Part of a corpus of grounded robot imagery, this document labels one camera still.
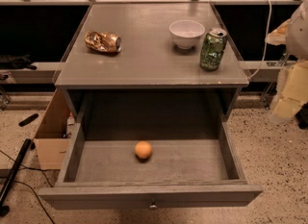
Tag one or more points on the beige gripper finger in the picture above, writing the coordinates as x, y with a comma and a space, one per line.
292, 92

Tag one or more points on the orange fruit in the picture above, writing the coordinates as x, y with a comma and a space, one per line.
143, 150

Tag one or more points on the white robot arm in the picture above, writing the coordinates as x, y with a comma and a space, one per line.
293, 33

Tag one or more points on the open grey top drawer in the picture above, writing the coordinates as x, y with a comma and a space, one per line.
193, 163

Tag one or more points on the metal drawer knob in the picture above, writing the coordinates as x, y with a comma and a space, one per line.
153, 207

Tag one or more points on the green soda can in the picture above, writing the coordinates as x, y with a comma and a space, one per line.
212, 49

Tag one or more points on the white bowl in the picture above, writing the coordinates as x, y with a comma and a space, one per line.
186, 33

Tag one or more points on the grey wooden cabinet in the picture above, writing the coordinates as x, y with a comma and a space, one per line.
147, 58

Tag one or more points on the crushed gold can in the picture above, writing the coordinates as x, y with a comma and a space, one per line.
103, 42

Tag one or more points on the cardboard box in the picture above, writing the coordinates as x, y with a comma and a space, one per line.
51, 144

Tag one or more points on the small black object on floor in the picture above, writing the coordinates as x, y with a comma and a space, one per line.
28, 120

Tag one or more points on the black bag on ledge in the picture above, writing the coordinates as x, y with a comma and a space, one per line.
16, 62

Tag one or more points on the black pole on floor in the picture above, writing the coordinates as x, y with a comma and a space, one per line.
9, 178

